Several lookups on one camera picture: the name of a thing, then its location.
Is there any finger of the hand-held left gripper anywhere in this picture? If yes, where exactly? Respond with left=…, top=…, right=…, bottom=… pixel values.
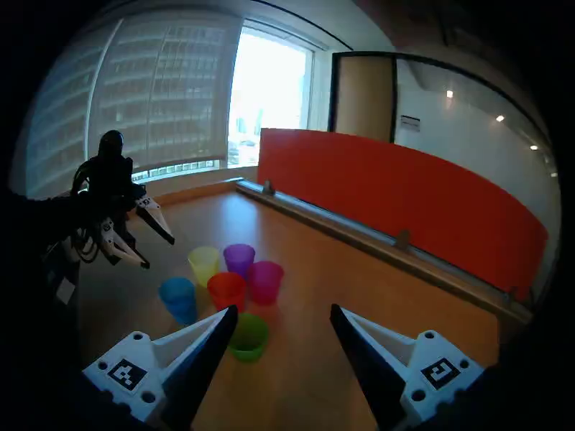
left=134, top=195, right=175, bottom=246
left=99, top=217, right=150, bottom=270

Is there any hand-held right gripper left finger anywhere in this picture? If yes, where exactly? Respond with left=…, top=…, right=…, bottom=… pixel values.
left=82, top=304, right=239, bottom=431

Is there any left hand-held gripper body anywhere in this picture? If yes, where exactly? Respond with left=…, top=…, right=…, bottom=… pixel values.
left=71, top=130, right=147, bottom=228

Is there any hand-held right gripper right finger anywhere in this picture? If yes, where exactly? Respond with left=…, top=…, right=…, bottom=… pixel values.
left=330, top=303, right=485, bottom=431

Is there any person's left forearm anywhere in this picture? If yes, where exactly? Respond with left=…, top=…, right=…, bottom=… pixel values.
left=9, top=190, right=98, bottom=266

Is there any yellow plastic cup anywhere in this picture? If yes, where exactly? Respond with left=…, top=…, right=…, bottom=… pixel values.
left=188, top=245, right=221, bottom=288

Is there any blue plastic cup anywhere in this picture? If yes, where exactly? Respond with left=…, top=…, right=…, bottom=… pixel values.
left=157, top=277, right=198, bottom=326

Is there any purple plastic cup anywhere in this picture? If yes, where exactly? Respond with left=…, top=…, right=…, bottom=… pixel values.
left=223, top=243, right=256, bottom=280

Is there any green plastic cup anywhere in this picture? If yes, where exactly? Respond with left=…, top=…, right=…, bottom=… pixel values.
left=227, top=312, right=270, bottom=363

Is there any red plastic cup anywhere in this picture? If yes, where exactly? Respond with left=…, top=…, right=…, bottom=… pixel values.
left=206, top=272, right=247, bottom=314

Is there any pink plastic cup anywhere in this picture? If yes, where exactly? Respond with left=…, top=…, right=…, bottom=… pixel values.
left=247, top=260, right=285, bottom=306

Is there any red desk screen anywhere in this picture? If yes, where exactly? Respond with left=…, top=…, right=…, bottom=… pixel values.
left=235, top=127, right=550, bottom=324

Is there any black cable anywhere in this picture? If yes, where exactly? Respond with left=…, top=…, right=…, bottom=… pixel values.
left=69, top=224, right=101, bottom=264

